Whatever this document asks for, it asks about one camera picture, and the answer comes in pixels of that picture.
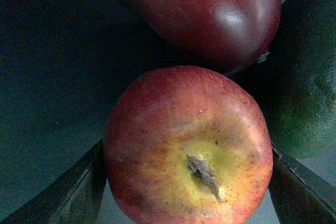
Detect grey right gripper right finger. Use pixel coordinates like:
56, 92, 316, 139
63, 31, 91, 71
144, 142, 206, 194
268, 148, 335, 224

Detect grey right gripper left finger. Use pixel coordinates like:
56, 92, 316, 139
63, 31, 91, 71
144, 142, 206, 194
1, 141, 107, 224

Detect red yellow apple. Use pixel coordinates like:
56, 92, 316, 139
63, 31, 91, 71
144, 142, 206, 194
103, 66, 273, 223

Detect red orange mango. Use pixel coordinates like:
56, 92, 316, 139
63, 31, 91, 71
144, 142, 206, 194
127, 0, 281, 73

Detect dark green avocado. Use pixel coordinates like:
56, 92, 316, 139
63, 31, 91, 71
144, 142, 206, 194
233, 0, 335, 159

